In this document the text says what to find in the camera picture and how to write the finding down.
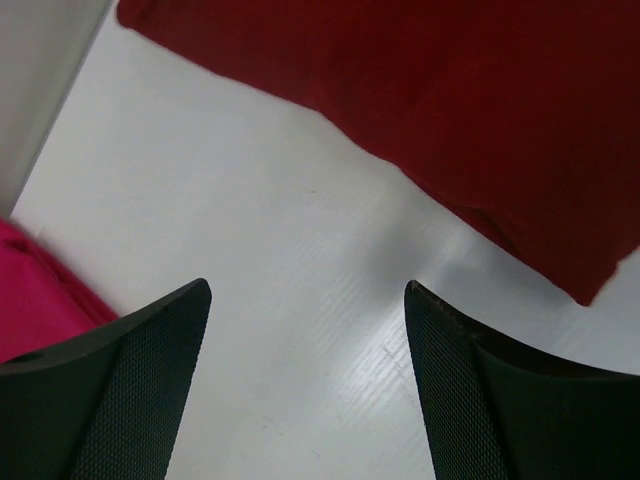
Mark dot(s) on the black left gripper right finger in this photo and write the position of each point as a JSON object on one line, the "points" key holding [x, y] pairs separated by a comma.
{"points": [[496, 408]]}

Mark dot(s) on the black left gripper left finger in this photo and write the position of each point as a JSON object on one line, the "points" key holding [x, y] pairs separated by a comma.
{"points": [[106, 404]]}

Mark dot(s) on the pink red t shirt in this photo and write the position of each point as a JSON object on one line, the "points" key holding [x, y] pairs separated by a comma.
{"points": [[42, 302]]}

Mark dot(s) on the dark red t shirt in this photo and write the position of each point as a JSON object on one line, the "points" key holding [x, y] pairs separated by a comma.
{"points": [[520, 117]]}

